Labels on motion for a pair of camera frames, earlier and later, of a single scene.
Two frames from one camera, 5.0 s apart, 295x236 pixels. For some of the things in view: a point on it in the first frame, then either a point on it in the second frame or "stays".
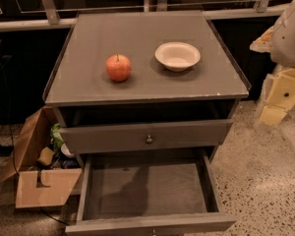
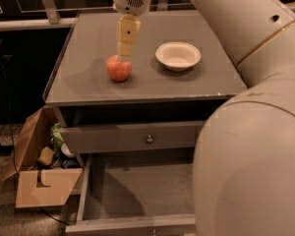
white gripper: x=289 y=42 → x=132 y=0
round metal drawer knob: x=148 y=140 stays
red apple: x=118 y=67 stays
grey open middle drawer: x=148 y=193 stays
